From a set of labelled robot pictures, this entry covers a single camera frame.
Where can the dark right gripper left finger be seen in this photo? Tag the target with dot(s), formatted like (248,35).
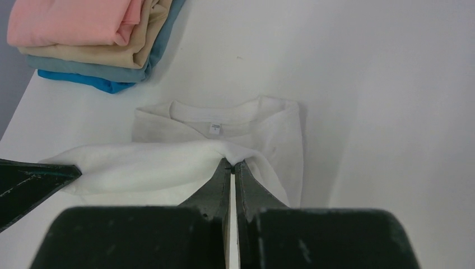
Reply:
(192,234)

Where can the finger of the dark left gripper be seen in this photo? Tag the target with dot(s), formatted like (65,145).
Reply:
(24,186)

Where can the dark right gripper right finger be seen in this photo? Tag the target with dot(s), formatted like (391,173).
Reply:
(273,235)

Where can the white t shirt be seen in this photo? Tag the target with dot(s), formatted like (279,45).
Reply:
(176,148)

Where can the folded grey-blue t shirt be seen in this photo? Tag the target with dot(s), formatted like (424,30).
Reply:
(116,74)

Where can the folded bright blue t shirt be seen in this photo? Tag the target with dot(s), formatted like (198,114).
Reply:
(101,84)

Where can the folded pink t shirt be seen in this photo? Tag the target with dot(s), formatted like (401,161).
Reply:
(76,23)

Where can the folded beige t shirt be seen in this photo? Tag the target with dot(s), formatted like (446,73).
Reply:
(132,55)

